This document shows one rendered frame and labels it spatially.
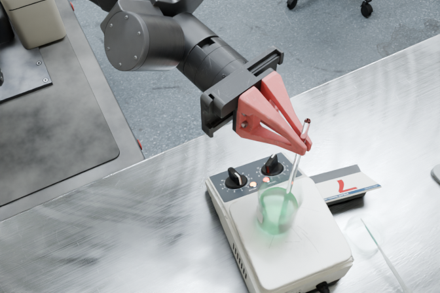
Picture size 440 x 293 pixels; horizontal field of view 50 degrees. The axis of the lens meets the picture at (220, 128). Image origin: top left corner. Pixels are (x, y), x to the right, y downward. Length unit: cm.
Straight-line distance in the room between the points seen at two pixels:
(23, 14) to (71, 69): 19
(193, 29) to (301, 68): 137
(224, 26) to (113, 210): 138
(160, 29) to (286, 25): 157
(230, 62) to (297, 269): 26
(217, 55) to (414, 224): 41
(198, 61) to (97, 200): 32
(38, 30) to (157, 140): 53
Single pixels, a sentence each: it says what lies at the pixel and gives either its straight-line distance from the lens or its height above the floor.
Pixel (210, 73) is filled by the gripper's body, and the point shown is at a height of 103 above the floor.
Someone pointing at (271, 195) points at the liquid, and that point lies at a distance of 58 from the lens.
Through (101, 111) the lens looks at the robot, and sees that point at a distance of 131.
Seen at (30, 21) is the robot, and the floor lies 47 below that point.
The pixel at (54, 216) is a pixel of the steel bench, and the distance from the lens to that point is 75.
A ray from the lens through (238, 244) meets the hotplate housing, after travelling 62.
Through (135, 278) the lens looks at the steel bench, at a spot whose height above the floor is 75.
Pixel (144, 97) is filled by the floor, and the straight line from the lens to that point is 178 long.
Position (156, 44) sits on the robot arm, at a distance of 46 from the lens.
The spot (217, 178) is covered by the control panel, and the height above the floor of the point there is 79.
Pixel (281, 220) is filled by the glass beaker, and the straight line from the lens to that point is 56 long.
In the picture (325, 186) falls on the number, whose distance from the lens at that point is 73.
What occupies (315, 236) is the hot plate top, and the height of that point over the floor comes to 84.
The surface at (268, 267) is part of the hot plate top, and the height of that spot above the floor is 84.
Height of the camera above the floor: 140
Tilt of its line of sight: 56 degrees down
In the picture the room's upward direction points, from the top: straight up
